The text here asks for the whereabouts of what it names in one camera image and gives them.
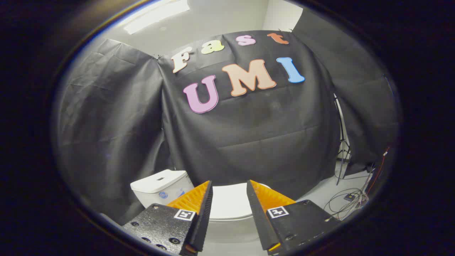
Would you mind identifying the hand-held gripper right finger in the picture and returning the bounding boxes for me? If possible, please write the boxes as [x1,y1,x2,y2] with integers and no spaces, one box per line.
[246,180,341,256]

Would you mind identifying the tangled floor cables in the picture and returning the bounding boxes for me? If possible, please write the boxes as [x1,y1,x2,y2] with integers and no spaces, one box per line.
[323,178,371,220]

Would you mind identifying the red wire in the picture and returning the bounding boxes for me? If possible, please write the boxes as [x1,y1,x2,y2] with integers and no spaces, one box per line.
[367,147,390,195]

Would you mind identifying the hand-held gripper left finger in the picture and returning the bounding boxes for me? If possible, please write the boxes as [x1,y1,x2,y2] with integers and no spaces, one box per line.
[122,180,214,256]

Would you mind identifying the black backdrop cloth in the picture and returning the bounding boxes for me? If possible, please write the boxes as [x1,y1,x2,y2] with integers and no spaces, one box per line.
[157,30,342,199]

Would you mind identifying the plain black side cloth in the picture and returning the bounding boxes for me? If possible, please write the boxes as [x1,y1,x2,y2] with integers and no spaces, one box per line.
[291,7,398,176]
[57,38,175,226]

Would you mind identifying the black tripod stand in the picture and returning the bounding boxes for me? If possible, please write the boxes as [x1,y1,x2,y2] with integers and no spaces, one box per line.
[333,94,352,186]

